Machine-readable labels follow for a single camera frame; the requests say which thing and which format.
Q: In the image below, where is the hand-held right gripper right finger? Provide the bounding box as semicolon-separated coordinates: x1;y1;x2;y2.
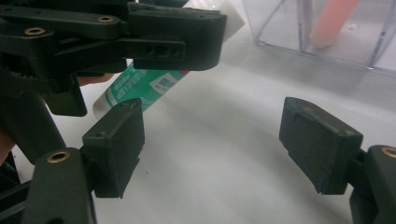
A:
278;96;364;196

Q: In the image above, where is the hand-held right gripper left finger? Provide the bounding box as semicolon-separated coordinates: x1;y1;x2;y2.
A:
81;97;146;199

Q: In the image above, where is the green and white glue stick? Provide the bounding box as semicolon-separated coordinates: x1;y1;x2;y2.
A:
92;0;246;120

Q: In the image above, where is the clear plastic organizer box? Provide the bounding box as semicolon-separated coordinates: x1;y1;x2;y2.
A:
241;0;396;77

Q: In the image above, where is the orange highlighter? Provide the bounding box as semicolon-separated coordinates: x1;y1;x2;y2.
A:
309;0;361;50

